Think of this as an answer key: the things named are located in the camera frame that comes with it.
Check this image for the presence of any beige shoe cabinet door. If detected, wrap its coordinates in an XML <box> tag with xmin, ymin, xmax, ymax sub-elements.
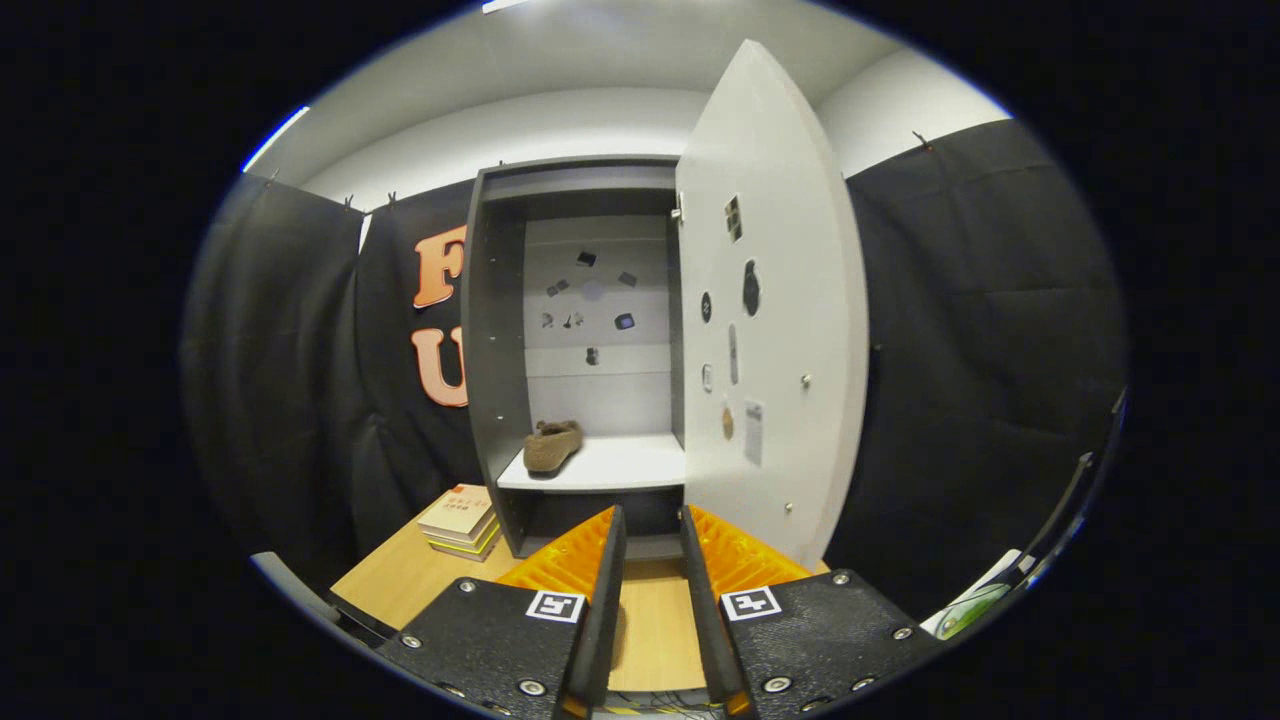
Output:
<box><xmin>675</xmin><ymin>40</ymin><xmax>871</xmax><ymax>571</ymax></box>

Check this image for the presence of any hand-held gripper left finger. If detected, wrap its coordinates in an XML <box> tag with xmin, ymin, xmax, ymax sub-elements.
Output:
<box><xmin>376</xmin><ymin>503</ymin><xmax>628</xmax><ymax>720</ymax></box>

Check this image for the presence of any black backdrop cloth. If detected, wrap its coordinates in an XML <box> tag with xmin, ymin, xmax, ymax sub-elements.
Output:
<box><xmin>180</xmin><ymin>118</ymin><xmax>1131</xmax><ymax>621</ymax></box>

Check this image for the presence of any narrow ceiling light strip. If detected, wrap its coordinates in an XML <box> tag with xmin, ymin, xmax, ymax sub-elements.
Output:
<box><xmin>241</xmin><ymin>105</ymin><xmax>311</xmax><ymax>173</ymax></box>

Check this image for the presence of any white green object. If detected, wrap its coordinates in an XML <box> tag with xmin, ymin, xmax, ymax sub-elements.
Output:
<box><xmin>920</xmin><ymin>548</ymin><xmax>1046</xmax><ymax>641</ymax></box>

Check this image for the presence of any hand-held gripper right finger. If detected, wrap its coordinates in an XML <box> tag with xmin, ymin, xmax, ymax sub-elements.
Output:
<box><xmin>679</xmin><ymin>503</ymin><xmax>946</xmax><ymax>720</ymax></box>

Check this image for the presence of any yellow edged book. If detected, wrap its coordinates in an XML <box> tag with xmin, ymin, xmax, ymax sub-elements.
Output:
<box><xmin>426</xmin><ymin>520</ymin><xmax>502</xmax><ymax>563</ymax></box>

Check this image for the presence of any thin black bar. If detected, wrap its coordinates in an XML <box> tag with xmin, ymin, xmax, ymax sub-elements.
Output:
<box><xmin>1035</xmin><ymin>385</ymin><xmax>1129</xmax><ymax>591</ymax></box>

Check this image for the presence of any dark grey shoe cabinet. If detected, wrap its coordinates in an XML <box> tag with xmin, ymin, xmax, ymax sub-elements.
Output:
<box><xmin>462</xmin><ymin>155</ymin><xmax>691</xmax><ymax>561</ymax></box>

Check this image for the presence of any beige orange book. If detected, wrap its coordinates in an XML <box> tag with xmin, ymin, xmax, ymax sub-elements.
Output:
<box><xmin>418</xmin><ymin>484</ymin><xmax>498</xmax><ymax>542</ymax></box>

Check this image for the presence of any brown fuzzy shoe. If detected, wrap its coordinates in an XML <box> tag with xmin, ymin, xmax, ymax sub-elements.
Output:
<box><xmin>522</xmin><ymin>419</ymin><xmax>584</xmax><ymax>474</ymax></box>

